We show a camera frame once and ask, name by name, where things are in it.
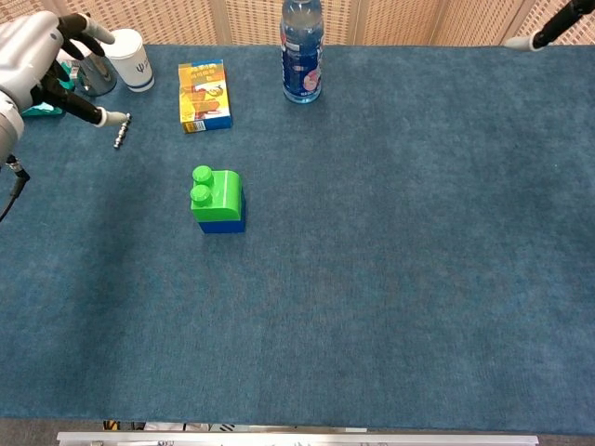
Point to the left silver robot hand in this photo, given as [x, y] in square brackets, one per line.
[28, 56]

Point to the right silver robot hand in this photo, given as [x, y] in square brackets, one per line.
[544, 33]

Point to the green rounded building block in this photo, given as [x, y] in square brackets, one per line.
[223, 195]

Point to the blue four-stud building block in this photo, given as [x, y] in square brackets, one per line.
[228, 227]

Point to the green wet wipes pack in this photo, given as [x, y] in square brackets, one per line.
[44, 110]

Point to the shiny steel mug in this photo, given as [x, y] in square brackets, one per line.
[100, 79]

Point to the white paper cup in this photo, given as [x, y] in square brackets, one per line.
[132, 60]

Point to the beaded metal rod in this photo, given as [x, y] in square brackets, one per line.
[122, 131]

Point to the wicker folding screen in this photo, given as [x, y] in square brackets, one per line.
[186, 21]

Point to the yellow and blue carton box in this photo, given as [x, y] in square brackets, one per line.
[204, 95]

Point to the blue drink bottle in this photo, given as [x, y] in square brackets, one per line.
[301, 56]

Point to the blue felt table cloth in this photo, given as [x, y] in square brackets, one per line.
[325, 302]

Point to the aluminium rail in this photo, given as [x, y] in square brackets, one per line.
[297, 438]

